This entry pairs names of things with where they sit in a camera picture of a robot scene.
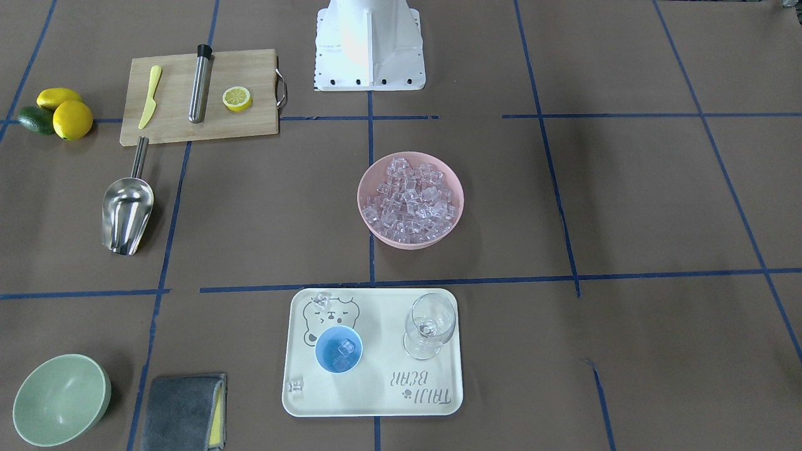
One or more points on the clear ice cubes pile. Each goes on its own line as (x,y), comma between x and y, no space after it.
(410,202)

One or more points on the stainless steel ice scoop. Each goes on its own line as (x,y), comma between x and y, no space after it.
(127,206)

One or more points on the spilled ice cube tray edge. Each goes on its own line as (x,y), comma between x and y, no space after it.
(321,301)

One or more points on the ice cubes inside cup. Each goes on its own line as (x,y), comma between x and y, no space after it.
(344,356)

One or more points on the light blue cup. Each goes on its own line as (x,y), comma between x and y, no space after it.
(329,339)

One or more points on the spilled ice cube on tray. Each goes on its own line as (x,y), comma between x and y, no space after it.
(295,386)

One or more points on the pink bowl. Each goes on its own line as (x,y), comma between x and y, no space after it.
(410,243)

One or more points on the clear wine glass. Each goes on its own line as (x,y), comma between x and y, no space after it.
(429,325)

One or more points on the cream bear serving tray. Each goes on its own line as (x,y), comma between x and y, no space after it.
(386,381)

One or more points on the half lemon slice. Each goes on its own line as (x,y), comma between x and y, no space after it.
(237,98)

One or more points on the steel muddler black tip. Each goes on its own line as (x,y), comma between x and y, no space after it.
(201,82)

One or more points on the grey yellow folded cloth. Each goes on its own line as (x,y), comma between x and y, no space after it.
(186,413)

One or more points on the yellow plastic knife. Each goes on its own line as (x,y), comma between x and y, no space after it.
(150,104)

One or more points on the yellow lemon front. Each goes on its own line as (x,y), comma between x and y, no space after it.
(72,120)

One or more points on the yellow lemon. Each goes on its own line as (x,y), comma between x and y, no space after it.
(51,98)
(72,120)

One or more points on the yellow lemon rear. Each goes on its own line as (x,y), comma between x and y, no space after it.
(51,98)

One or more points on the green lime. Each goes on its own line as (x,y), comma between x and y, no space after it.
(36,119)

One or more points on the green bowl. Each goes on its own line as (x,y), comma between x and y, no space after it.
(61,400)

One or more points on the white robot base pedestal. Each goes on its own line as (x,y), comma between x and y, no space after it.
(369,46)

